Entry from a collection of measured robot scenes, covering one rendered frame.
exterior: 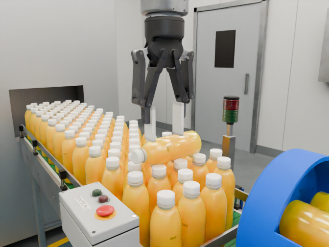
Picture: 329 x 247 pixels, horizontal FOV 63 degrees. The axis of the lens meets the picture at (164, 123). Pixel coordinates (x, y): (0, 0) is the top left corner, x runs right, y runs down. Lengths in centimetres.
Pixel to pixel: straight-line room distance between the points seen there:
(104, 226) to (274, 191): 31
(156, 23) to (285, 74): 354
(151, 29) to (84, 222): 38
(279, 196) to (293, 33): 357
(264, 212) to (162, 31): 35
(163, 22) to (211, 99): 406
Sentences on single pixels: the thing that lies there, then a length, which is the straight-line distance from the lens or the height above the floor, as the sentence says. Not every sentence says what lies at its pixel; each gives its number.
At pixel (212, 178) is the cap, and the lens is 68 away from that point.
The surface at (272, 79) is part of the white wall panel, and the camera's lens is 405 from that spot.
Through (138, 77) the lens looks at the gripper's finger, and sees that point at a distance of 49.
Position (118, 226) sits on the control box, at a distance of 55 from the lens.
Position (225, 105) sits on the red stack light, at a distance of 108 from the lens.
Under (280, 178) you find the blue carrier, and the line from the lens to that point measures 50.
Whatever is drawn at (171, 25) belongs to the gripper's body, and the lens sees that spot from 50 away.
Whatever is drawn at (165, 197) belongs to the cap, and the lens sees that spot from 59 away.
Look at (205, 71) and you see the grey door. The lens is 457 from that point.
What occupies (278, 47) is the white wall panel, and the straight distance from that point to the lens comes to 402.
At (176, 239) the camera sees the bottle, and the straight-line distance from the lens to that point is 63.
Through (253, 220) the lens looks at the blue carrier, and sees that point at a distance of 49.
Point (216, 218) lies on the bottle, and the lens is 71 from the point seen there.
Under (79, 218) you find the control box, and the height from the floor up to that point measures 110.
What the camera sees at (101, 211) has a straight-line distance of 57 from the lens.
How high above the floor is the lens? 140
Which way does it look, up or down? 13 degrees down
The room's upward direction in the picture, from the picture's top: straight up
